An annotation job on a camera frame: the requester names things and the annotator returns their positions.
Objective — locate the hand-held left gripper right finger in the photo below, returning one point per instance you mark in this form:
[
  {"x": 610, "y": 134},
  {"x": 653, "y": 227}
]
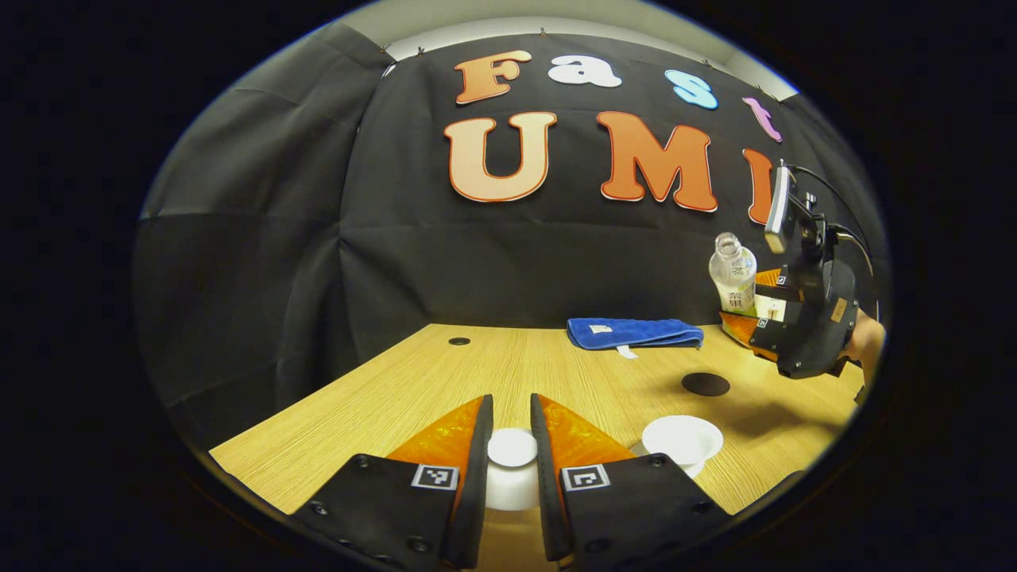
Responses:
[{"x": 544, "y": 492}]

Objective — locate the white saucer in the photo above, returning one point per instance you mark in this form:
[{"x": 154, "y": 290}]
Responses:
[{"x": 699, "y": 471}]

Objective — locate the dark brown round coaster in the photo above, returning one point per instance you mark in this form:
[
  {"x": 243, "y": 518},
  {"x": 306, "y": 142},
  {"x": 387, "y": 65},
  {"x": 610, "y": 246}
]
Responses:
[{"x": 705, "y": 384}]

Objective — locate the white teacup lid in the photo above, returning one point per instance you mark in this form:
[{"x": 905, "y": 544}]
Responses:
[{"x": 512, "y": 457}]

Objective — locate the white green water bottle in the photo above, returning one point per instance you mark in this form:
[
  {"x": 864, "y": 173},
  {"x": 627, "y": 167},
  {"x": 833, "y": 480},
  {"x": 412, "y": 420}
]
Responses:
[{"x": 735, "y": 274}]

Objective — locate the white teacup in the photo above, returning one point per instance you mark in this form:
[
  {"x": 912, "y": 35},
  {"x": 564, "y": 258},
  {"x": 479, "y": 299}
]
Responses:
[{"x": 683, "y": 437}]

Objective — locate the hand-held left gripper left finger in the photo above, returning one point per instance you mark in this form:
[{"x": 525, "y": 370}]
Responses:
[{"x": 477, "y": 485}]

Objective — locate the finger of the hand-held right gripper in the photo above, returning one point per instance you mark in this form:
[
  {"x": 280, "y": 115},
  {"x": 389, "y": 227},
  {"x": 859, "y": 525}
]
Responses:
[
  {"x": 771, "y": 280},
  {"x": 739, "y": 327}
]

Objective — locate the black backdrop cloth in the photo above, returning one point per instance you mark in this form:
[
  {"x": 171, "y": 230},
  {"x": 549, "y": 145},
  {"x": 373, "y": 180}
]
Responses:
[{"x": 397, "y": 254}]

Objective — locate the blue folded towel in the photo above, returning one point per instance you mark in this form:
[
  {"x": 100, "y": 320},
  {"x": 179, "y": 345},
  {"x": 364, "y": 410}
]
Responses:
[{"x": 628, "y": 332}]

